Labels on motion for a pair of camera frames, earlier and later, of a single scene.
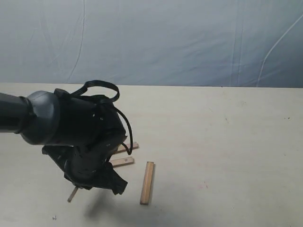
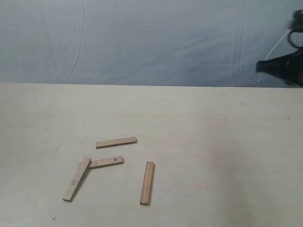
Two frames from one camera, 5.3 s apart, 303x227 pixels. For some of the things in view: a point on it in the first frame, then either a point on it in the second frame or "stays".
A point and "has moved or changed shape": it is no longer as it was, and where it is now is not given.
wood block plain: x=147 y=189 stays
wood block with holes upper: x=122 y=147 has moved or changed shape
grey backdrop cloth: x=212 y=43 stays
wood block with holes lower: x=120 y=161 has moved or changed shape
